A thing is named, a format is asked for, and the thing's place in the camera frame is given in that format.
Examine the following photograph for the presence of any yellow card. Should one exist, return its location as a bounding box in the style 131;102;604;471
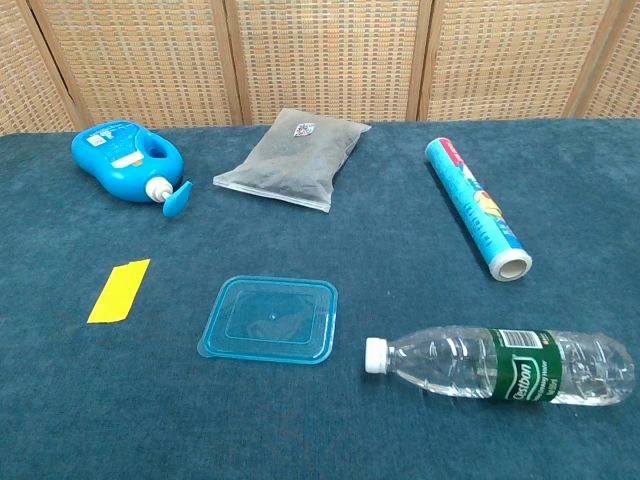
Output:
86;258;152;325

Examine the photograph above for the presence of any grey filled plastic bag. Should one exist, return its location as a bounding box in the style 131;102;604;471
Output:
212;107;373;214

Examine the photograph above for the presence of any blue transparent plastic lid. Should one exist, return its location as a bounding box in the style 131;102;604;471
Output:
197;275;339;366

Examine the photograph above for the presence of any cling film roll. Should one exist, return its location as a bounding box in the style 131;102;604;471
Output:
425;137;534;282

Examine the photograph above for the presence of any woven folding screen panel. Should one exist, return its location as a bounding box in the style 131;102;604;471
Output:
418;0;624;123
223;0;432;126
567;0;640;120
27;0;246;132
0;0;84;137

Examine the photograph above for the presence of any teal tablecloth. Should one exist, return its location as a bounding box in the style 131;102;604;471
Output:
0;117;640;480

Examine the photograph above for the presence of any blue pump dispenser bottle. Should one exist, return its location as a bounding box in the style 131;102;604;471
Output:
70;119;194;219

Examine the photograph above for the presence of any clear green-labelled water bottle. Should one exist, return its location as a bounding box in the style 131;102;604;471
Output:
364;325;636;407

